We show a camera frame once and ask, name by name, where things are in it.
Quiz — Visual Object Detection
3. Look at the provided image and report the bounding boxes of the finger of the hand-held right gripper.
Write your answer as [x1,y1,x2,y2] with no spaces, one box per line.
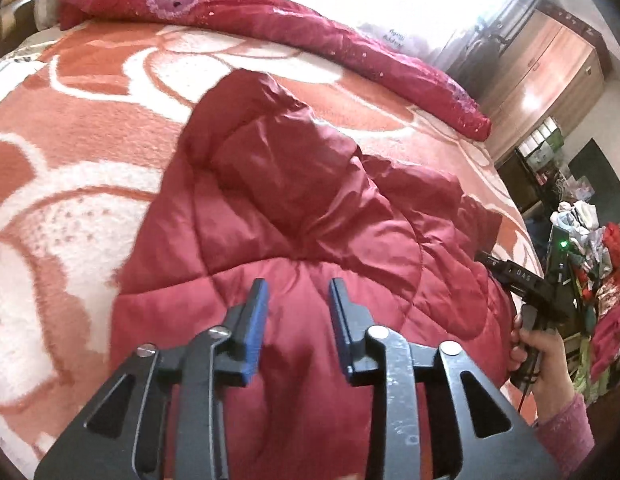
[477,252,505,281]

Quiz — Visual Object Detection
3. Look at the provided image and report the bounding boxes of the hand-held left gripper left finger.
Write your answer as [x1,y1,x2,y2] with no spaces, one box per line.
[34,278,271,480]

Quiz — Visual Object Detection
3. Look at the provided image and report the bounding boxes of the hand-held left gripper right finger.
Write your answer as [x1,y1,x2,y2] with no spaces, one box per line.
[329,277,560,480]

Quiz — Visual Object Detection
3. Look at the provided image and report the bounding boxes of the red quilted jacket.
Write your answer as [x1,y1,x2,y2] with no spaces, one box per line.
[107,69,520,480]

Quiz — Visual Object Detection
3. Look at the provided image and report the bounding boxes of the person's right forearm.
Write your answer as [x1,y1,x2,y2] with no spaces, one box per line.
[532,392,598,480]

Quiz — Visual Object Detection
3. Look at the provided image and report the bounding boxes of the pile of clothes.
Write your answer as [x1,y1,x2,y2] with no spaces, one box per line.
[550,200,620,401]

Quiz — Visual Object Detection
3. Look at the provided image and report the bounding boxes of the person's right hand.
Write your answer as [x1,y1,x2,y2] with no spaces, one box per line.
[508,314,574,418]

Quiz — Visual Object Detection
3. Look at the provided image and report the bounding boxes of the dark panel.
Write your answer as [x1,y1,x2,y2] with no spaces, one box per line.
[570,139,620,201]

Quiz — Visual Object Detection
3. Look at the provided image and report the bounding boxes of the wooden wardrobe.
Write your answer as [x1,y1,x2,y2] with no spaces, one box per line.
[442,2,605,161]

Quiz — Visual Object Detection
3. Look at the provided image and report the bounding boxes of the orange white patterned blanket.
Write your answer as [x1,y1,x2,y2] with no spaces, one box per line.
[0,22,545,461]

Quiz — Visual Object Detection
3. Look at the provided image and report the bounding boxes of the red floral quilt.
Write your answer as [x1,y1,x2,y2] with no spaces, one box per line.
[57,0,492,142]

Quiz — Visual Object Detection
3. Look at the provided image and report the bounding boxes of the white pillow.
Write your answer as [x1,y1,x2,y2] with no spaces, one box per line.
[32,0,66,28]

